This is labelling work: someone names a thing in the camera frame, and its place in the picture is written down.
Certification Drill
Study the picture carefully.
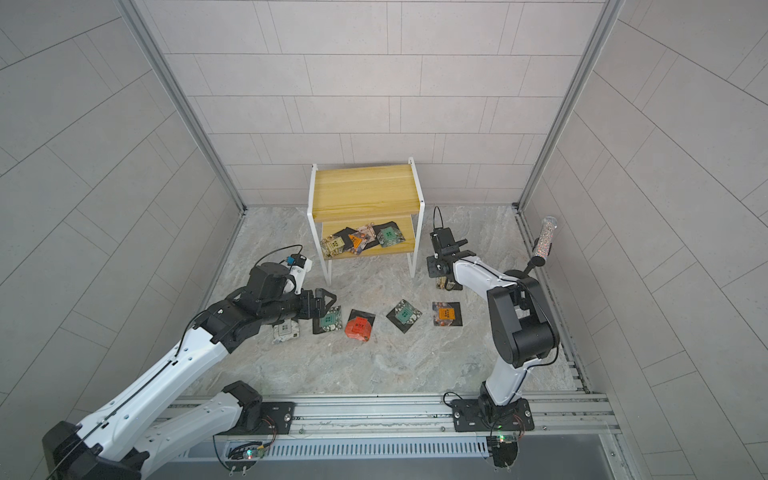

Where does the right circuit board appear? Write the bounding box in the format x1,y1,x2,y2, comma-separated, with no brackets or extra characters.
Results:
486,436,519,469

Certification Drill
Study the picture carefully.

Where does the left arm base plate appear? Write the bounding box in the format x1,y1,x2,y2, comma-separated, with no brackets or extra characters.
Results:
222,402,296,436

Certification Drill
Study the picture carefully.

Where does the green label tea bag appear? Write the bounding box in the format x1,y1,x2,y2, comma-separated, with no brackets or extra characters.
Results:
386,299,422,333

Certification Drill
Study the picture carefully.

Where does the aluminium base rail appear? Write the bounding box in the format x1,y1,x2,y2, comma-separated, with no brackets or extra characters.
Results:
179,391,620,467

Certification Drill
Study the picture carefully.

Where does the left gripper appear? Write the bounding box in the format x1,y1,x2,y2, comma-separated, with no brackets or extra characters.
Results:
260,287,341,325

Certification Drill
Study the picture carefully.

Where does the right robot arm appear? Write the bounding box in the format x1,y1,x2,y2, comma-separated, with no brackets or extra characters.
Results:
427,226,560,407

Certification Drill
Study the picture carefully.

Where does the orange tea bag lower shelf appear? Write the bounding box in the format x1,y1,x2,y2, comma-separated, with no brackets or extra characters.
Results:
347,230,370,255

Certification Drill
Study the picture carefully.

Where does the circuit board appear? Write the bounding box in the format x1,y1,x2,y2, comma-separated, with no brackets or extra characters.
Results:
486,436,519,469
225,441,271,476

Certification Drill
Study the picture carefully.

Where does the wooden two-tier shelf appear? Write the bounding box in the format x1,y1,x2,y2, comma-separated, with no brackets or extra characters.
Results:
306,157,425,284

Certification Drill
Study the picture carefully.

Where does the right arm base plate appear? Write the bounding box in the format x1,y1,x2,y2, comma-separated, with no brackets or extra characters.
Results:
448,396,535,433

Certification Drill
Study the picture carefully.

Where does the orange label tea bag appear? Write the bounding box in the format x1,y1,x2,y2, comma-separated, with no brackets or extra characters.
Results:
432,302,463,327

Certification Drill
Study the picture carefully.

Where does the red tea bag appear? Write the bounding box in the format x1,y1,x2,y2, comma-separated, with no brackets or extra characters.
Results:
345,309,375,342

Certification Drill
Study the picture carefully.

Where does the white label tea bag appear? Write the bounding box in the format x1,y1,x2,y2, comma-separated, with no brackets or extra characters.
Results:
272,319,300,344

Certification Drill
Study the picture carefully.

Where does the dark green tea bag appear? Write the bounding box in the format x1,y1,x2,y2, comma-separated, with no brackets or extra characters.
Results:
373,221,405,248

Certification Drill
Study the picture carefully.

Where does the left circuit board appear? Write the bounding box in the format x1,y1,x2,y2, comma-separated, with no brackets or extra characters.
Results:
225,441,271,476

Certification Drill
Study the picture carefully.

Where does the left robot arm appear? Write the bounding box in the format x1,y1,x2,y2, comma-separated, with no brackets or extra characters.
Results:
42,288,337,479

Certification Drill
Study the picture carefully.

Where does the floral tea bag lower shelf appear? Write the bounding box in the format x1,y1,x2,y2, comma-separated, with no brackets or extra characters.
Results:
356,224,379,251

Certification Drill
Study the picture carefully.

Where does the black green tea bag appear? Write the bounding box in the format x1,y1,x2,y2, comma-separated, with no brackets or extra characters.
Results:
312,306,344,335

